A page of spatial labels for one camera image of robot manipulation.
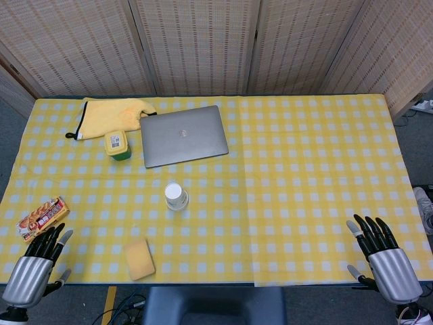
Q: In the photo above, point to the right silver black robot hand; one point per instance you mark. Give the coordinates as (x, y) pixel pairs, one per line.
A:
(394, 271)

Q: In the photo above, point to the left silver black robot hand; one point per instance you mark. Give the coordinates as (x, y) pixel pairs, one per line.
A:
(25, 279)

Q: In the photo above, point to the white paper cup floral print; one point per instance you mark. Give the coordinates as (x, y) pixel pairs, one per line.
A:
(176, 194)
(176, 209)

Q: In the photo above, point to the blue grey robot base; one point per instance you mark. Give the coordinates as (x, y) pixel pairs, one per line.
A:
(214, 306)

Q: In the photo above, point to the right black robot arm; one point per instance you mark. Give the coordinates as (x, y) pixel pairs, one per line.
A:
(407, 313)

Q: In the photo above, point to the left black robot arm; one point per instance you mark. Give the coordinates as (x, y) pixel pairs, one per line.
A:
(13, 315)

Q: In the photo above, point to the orange red snack box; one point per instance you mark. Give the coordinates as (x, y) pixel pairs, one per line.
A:
(42, 218)

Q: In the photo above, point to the white grey sneaker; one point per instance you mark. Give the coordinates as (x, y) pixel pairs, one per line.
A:
(424, 210)

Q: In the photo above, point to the yellow floor tape strip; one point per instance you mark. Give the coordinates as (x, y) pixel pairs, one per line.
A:
(109, 304)

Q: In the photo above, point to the yellow white checkered tablecloth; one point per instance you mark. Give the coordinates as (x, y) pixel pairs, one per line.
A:
(111, 189)
(324, 189)

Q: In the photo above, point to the yellow sponge block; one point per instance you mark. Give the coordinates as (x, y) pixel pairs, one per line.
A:
(138, 259)

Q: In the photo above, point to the green container yellow lid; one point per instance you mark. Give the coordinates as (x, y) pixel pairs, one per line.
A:
(116, 144)

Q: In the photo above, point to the white power strip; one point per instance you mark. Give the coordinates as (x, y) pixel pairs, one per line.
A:
(424, 106)

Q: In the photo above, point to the yellow towel black trim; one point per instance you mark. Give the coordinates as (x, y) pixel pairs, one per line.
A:
(108, 116)

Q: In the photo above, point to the woven bamboo screen panel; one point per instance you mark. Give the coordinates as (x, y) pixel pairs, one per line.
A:
(395, 50)
(11, 91)
(67, 44)
(304, 44)
(199, 44)

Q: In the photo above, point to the grey closed laptop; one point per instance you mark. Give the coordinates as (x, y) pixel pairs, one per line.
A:
(184, 135)

